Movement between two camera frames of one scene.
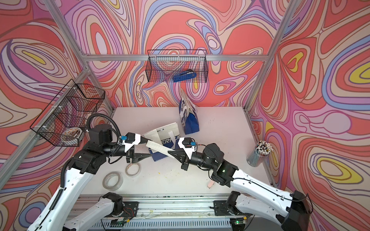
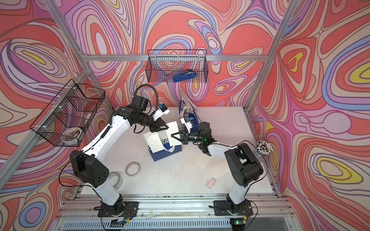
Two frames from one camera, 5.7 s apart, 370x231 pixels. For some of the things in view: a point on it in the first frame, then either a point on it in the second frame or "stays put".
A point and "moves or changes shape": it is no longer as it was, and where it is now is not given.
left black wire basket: [63, 121] stays put
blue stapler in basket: [187, 74] stays put
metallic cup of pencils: [257, 157] stays put
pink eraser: [210, 184] stays put
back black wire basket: [163, 65] stays put
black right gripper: [182, 158] to [185, 134]
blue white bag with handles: [167, 136] moves or changes shape
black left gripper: [135, 158] to [156, 125]
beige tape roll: [133, 170] stays put
